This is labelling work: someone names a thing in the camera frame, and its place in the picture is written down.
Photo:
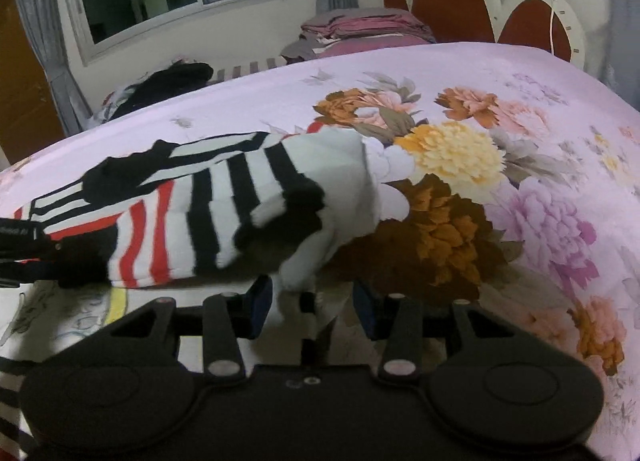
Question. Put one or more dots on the dark clothes pile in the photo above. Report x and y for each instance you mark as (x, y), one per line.
(176, 79)

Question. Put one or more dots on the floral pink bedsheet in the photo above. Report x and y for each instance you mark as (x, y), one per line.
(509, 172)

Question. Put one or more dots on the striped knit sweater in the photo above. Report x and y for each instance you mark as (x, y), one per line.
(250, 204)

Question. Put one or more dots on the red white scalloped headboard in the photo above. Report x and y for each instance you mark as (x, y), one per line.
(550, 25)

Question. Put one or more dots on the brown wooden door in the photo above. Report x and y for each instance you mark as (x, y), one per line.
(29, 122)

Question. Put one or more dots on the folded pink grey bedding stack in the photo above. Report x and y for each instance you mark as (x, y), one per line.
(348, 31)

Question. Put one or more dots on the left grey curtain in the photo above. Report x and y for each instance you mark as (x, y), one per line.
(41, 21)

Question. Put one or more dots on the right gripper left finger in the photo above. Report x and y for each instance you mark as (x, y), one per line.
(228, 318)

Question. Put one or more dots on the grey striped mattress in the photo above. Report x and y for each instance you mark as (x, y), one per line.
(240, 70)

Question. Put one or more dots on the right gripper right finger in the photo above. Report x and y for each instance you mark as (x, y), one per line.
(395, 320)

